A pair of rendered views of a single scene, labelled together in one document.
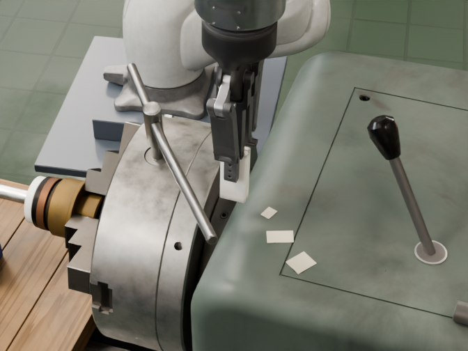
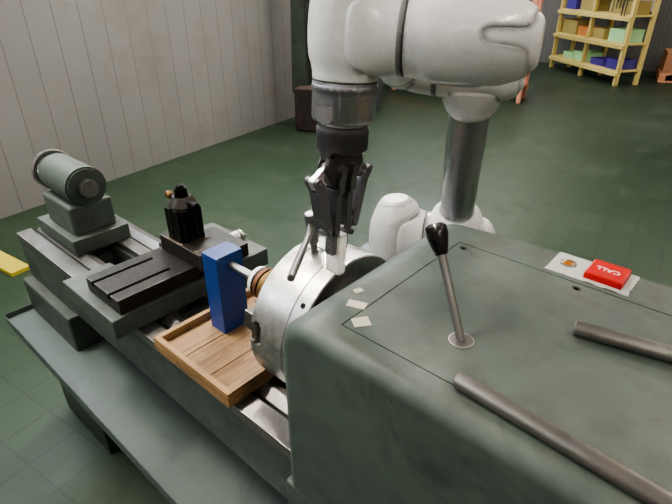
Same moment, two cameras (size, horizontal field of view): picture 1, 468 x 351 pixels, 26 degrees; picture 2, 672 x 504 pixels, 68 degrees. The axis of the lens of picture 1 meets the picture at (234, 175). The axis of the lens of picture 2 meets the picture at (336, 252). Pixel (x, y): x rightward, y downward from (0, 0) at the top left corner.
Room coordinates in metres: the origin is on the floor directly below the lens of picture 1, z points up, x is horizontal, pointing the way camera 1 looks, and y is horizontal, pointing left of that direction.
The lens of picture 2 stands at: (0.18, -0.27, 1.71)
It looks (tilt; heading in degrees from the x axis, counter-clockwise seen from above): 29 degrees down; 23
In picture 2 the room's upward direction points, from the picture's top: straight up
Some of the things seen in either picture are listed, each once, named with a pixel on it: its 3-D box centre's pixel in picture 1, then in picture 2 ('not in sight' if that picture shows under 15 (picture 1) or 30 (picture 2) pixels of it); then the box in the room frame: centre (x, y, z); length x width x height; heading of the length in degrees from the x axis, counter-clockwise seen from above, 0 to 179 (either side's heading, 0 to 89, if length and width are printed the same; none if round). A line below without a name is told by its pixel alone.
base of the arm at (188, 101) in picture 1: (157, 75); not in sight; (1.64, 0.16, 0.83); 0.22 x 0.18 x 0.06; 80
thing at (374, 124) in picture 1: (384, 136); (437, 238); (0.81, -0.16, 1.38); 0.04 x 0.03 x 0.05; 71
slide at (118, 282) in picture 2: not in sight; (172, 265); (1.17, 0.67, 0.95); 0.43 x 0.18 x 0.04; 161
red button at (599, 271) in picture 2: not in sight; (606, 275); (1.03, -0.41, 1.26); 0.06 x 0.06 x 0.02; 71
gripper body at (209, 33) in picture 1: (238, 52); (341, 154); (0.83, 0.00, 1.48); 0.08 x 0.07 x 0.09; 162
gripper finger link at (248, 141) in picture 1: (240, 100); (344, 197); (0.84, -0.01, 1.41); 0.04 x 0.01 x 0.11; 72
